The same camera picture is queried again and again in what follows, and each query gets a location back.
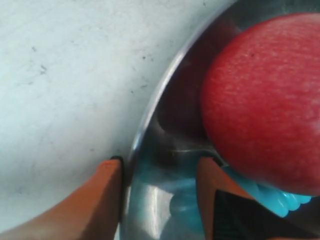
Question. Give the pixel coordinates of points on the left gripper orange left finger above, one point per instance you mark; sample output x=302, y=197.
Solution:
x=91, y=212

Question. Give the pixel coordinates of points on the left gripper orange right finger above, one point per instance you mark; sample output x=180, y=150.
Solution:
x=229, y=213

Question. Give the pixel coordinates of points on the round silver metal plate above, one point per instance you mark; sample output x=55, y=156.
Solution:
x=160, y=202

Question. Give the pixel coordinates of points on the turquoise bone toy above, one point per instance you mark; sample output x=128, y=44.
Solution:
x=275, y=200

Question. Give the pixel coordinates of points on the red apple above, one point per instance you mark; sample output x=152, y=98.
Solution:
x=260, y=103

